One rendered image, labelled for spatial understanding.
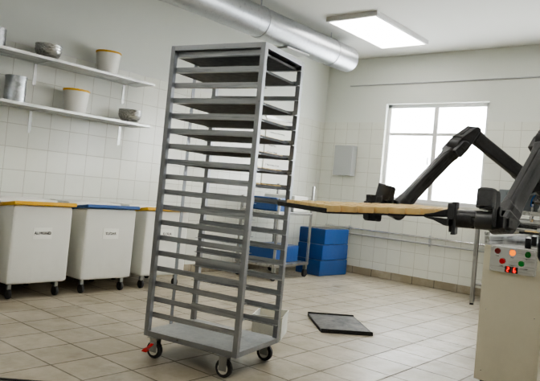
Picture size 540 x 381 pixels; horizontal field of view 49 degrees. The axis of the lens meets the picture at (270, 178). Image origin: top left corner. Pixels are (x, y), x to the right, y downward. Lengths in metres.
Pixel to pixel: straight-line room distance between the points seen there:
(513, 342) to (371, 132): 5.24
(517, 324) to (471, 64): 4.86
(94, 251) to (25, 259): 0.62
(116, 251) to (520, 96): 4.90
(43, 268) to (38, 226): 0.35
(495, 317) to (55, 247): 3.36
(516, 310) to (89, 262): 3.42
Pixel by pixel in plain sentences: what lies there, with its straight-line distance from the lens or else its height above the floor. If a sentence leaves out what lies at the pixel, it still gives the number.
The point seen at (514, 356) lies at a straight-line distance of 3.59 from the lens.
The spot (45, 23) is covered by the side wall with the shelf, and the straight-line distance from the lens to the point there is 5.87.
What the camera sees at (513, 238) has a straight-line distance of 3.90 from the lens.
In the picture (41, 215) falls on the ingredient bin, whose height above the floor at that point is 0.66.
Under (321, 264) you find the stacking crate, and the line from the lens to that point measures 7.68.
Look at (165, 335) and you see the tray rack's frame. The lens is 3.56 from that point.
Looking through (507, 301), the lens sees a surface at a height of 0.54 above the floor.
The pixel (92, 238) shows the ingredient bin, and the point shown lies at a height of 0.48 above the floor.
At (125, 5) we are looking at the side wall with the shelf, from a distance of 6.39.
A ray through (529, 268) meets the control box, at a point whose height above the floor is 0.74.
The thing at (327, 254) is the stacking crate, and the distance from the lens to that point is 7.75.
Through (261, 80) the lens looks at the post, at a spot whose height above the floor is 1.61.
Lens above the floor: 1.02
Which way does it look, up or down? 1 degrees up
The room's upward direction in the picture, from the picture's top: 5 degrees clockwise
